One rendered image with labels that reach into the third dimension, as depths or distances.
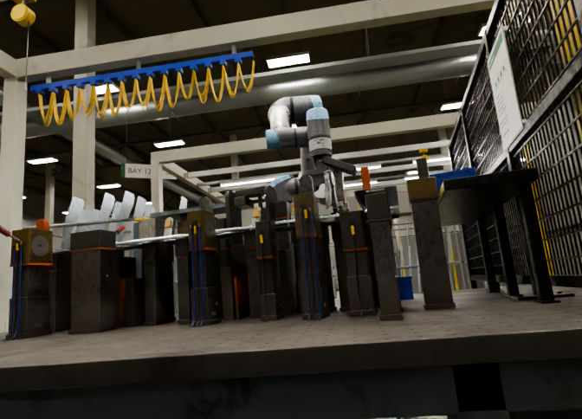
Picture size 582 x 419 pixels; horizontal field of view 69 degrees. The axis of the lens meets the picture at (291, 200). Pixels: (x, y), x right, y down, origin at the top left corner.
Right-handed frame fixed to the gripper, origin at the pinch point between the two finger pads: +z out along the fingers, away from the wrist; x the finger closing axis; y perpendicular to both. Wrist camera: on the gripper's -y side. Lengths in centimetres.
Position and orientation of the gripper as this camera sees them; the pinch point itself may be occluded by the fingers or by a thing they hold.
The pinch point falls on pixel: (333, 211)
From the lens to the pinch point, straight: 137.6
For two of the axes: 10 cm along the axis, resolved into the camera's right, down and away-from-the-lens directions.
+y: -9.6, 1.3, 2.4
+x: -2.6, -1.7, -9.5
